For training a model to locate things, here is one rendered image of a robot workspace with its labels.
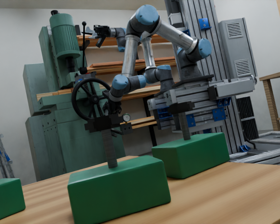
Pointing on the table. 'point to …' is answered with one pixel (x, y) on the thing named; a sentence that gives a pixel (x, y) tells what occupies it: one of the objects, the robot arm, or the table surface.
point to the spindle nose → (70, 64)
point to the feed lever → (83, 52)
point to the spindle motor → (64, 36)
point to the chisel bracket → (70, 78)
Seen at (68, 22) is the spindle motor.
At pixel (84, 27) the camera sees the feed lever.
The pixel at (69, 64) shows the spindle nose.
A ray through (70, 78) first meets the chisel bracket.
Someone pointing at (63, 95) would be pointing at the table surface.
